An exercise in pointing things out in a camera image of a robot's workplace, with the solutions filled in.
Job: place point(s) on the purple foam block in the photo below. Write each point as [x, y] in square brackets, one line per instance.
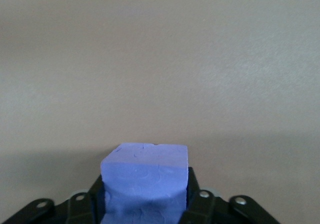
[145, 174]

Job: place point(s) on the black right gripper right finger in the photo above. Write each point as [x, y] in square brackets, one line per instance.
[220, 211]

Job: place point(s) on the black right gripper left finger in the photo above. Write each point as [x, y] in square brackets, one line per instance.
[50, 212]

